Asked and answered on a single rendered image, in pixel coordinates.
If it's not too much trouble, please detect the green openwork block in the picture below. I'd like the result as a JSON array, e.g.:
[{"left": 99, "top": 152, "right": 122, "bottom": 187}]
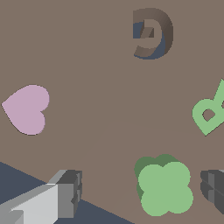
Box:
[{"left": 191, "top": 78, "right": 224, "bottom": 137}]

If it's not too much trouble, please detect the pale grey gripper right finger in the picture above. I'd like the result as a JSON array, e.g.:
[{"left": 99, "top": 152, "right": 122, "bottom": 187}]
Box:
[{"left": 199, "top": 169, "right": 224, "bottom": 216}]

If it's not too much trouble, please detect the brown slotted board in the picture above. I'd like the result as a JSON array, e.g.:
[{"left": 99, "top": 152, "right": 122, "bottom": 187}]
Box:
[{"left": 0, "top": 0, "right": 224, "bottom": 224}]

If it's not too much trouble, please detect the green clover block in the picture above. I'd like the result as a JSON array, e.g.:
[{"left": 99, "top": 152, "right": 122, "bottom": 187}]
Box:
[{"left": 133, "top": 154, "right": 194, "bottom": 218}]

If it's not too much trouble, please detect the pink heart block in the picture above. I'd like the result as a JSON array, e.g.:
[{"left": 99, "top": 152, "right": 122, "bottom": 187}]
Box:
[{"left": 1, "top": 84, "right": 51, "bottom": 137}]

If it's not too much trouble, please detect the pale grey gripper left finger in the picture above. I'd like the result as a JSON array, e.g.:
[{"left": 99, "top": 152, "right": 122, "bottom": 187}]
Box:
[{"left": 0, "top": 169, "right": 83, "bottom": 224}]

